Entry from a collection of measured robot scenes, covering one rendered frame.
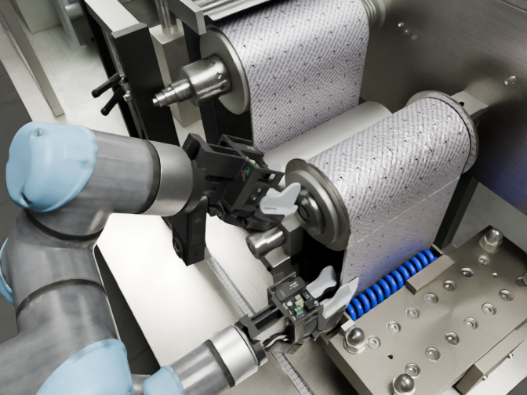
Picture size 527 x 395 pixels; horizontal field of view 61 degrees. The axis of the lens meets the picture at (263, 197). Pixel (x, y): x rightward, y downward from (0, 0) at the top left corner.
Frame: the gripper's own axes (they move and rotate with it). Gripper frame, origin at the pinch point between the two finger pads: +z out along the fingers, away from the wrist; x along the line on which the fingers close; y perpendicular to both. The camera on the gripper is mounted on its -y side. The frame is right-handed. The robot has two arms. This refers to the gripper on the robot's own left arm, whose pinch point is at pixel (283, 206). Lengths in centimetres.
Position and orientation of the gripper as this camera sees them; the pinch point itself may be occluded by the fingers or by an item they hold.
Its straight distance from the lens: 63.6
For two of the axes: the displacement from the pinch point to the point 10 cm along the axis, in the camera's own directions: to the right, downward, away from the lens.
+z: 6.7, 0.7, 7.4
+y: 4.9, -7.9, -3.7
